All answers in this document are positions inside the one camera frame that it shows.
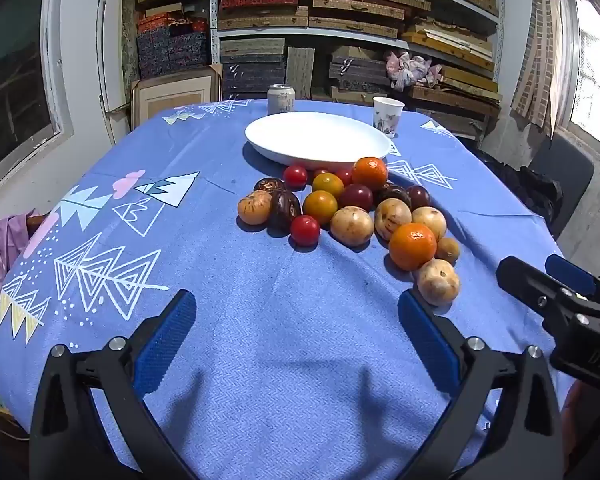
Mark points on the white leaning board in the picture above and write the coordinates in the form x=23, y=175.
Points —
x=102, y=60

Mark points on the upright grey woven box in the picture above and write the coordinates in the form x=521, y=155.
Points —
x=300, y=72

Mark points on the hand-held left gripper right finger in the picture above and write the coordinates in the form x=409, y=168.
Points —
x=427, y=342

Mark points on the grey metal shelving rack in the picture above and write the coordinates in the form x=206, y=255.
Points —
x=215, y=10

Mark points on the green grey leaning panel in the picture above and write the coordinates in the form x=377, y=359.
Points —
x=129, y=45

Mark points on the pink cloth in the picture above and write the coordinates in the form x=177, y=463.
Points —
x=5, y=250

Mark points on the dark purple passion fruit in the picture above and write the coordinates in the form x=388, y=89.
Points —
x=419, y=196
x=394, y=194

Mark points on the bright white framed window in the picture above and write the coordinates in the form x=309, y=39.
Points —
x=595, y=70

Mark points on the stack of brown woven boxes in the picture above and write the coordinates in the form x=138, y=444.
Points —
x=455, y=102

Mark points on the stack of dark wooden boxes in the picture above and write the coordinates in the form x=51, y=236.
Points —
x=355, y=72

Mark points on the orange mandarin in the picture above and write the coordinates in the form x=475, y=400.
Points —
x=412, y=246
x=369, y=172

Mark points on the yellow orange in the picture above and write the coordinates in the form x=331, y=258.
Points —
x=320, y=206
x=328, y=184

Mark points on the stack of dark grey boxes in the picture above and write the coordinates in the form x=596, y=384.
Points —
x=252, y=67

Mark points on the black chair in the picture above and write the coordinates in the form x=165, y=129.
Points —
x=565, y=170

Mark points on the silver drink can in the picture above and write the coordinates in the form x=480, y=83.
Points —
x=281, y=100

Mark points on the small tan loquat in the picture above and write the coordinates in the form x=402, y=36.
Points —
x=449, y=249

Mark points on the tan woven hanging blind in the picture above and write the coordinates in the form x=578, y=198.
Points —
x=540, y=60

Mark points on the framed cardboard panel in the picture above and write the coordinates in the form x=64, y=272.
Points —
x=175, y=97

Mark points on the blue printed tablecloth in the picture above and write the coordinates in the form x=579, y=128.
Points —
x=280, y=310

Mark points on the large dark brown passion fruit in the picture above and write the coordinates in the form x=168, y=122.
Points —
x=284, y=207

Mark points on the black jacket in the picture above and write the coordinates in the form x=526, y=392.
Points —
x=530, y=185

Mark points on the stack of yellow wooden boxes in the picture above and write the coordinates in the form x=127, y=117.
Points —
x=455, y=45

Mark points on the stack of orange red boxes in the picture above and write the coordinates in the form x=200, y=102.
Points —
x=170, y=24

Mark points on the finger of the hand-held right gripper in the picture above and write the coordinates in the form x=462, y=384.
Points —
x=522, y=280
x=570, y=275

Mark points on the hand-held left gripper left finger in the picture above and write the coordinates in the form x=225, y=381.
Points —
x=165, y=340

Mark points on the white round plate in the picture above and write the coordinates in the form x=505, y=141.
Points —
x=315, y=135

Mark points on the white paper cup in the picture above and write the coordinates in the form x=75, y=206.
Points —
x=387, y=115

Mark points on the pink crumpled plastic bag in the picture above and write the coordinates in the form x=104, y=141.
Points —
x=410, y=70

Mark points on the stack of dark blue boxes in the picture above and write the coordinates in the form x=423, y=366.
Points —
x=172, y=52

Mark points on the tan passion fruit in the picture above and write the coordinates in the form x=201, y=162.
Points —
x=254, y=207
x=438, y=281
x=351, y=225
x=392, y=217
x=430, y=221

